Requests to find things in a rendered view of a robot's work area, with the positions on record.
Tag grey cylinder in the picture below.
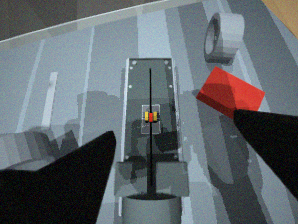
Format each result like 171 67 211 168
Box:
0 131 57 171
204 12 245 61

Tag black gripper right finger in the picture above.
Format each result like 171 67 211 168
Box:
233 109 298 201

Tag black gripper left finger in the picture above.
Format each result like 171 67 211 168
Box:
0 131 116 224

